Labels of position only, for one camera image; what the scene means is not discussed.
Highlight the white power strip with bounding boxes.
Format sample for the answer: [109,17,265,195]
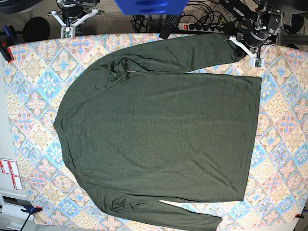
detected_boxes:
[178,23,222,33]

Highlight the dark green long-sleeve shirt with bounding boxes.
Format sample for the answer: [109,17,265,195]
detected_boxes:
[54,34,262,231]

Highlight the orange clamp bottom right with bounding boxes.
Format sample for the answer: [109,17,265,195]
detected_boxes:
[295,214,304,219]

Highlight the blue clamp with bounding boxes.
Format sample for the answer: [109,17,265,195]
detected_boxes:
[20,205,43,231]
[0,25,13,63]

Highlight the red white labels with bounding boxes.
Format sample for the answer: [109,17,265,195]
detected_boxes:
[0,159,23,191]

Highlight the blue plastic box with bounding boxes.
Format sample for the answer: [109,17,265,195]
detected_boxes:
[115,0,188,15]

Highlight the black round stand base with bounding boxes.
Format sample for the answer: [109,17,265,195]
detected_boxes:
[23,17,51,42]

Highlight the blue clamp top left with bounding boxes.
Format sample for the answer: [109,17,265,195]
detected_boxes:
[0,25,13,63]

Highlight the blue clamp bottom left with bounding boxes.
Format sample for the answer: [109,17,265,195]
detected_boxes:
[20,205,43,231]

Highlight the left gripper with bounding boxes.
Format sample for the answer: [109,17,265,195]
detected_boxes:
[236,30,266,60]

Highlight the colourful patterned tablecloth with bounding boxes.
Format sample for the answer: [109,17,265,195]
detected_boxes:
[0,34,308,231]

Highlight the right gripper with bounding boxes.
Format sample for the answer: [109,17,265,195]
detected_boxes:
[62,6,84,23]

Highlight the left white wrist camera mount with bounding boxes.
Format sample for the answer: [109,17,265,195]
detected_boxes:
[225,36,272,68]

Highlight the black remote control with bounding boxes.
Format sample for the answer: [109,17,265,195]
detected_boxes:
[159,15,180,39]

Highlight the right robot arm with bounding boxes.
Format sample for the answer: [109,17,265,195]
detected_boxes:
[56,0,100,23]

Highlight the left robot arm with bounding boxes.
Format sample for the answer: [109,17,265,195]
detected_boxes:
[225,0,308,65]

